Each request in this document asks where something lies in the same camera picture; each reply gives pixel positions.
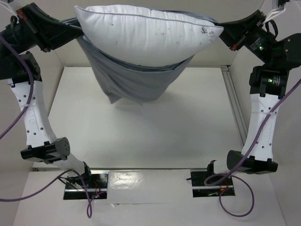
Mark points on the aluminium rail frame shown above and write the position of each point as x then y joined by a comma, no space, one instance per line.
233,98

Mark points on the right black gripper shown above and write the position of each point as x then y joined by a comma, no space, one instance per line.
246,30

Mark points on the white pillow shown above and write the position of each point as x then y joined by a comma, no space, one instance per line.
143,36

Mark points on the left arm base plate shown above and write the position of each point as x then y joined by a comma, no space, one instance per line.
96,186

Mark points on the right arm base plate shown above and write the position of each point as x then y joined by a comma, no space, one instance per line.
199,189

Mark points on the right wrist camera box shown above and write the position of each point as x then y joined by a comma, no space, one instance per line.
278,7

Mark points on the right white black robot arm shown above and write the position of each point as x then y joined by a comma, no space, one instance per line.
267,91

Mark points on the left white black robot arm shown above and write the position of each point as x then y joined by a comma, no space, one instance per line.
22,72

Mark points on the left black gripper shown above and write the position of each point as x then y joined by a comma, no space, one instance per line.
48,32

